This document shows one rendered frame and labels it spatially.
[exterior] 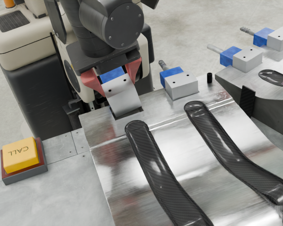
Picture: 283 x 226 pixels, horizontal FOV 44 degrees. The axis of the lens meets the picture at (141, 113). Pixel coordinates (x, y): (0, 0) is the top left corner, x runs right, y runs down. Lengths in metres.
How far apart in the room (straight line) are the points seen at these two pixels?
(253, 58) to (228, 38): 1.83
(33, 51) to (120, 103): 0.67
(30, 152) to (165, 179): 0.28
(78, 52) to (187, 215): 0.28
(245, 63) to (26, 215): 0.50
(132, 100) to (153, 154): 0.11
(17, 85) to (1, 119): 1.01
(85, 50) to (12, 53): 0.70
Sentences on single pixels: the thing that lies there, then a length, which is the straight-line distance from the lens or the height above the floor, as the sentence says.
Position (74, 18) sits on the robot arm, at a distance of 0.49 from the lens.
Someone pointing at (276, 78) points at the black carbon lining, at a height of 0.85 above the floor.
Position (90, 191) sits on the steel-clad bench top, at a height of 0.80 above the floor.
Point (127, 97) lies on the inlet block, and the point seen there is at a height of 0.93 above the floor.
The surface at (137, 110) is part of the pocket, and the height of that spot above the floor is 0.86.
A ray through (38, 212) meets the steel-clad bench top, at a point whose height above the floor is 0.80.
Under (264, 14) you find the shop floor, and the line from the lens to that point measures 2.90.
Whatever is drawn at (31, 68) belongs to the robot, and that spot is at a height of 0.68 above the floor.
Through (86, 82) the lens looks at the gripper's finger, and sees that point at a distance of 0.54.
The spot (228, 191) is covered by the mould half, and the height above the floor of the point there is 0.91.
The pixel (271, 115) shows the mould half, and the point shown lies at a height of 0.83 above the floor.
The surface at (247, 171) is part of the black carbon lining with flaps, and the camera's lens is 0.52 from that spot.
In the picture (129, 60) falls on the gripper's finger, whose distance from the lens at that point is 0.53.
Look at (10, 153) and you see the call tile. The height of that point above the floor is 0.84.
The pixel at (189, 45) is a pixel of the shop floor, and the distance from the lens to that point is 2.52.
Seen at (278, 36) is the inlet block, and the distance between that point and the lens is 0.83.
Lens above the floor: 1.29
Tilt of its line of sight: 41 degrees down
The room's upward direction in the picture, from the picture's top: 10 degrees counter-clockwise
